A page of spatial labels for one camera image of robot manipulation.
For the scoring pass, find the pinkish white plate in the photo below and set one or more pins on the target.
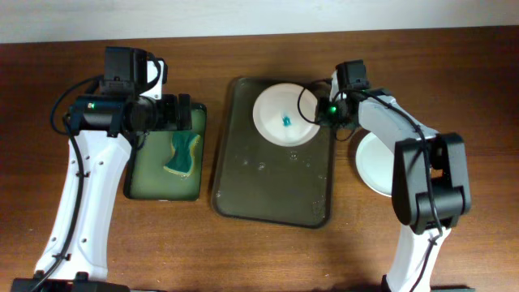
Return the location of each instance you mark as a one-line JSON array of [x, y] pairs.
[[282, 114]]

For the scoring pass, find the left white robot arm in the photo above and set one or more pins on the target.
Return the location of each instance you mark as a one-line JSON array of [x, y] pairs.
[[106, 126]]

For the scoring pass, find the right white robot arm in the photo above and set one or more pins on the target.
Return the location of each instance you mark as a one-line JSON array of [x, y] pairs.
[[430, 181]]

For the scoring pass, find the pale grey plate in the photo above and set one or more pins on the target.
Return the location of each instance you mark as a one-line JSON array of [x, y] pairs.
[[374, 163]]

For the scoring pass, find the small black water tray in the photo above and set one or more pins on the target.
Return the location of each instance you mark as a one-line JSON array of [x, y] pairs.
[[150, 175]]

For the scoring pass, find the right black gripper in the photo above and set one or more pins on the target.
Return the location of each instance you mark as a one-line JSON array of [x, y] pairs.
[[322, 104]]

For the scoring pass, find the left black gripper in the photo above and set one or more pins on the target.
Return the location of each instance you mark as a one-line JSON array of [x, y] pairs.
[[171, 122]]

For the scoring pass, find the green and yellow sponge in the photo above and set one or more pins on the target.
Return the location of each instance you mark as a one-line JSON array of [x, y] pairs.
[[183, 144]]

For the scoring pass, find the large dark serving tray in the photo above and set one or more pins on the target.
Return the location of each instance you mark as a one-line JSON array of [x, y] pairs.
[[258, 180]]

